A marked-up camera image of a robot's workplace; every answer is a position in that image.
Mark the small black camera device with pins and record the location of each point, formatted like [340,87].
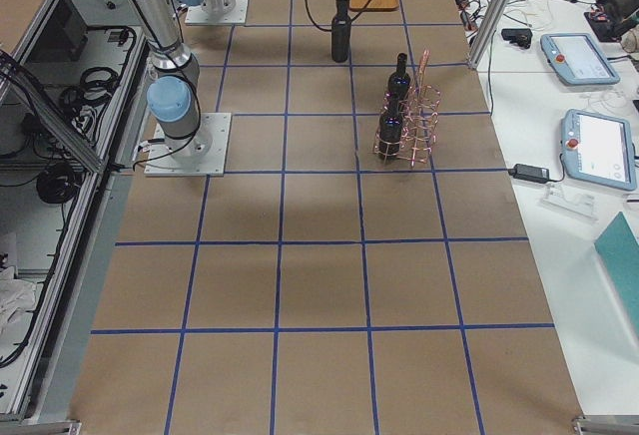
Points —
[520,37]

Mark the dark wine bottle front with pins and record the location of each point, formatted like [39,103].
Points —
[390,128]

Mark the clear acrylic stand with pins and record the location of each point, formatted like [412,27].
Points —
[578,204]

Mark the blue teach pendant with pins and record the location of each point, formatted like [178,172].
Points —
[598,149]
[577,59]

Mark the blue teach pendant far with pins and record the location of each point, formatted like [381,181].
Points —
[577,59]

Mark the dark wine bottle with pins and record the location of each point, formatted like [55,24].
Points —
[398,82]
[340,38]
[390,128]

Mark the blue teach pendant near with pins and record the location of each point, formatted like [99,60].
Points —
[598,149]

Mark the white crumpled cloth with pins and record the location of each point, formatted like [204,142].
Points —
[17,295]

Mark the black power adapter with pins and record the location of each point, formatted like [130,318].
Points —
[529,173]

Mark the copper wire bottle basket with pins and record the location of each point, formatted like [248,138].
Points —
[420,116]

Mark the teal board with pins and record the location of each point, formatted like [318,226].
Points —
[617,247]

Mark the aluminium frame post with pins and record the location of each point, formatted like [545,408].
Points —
[485,32]

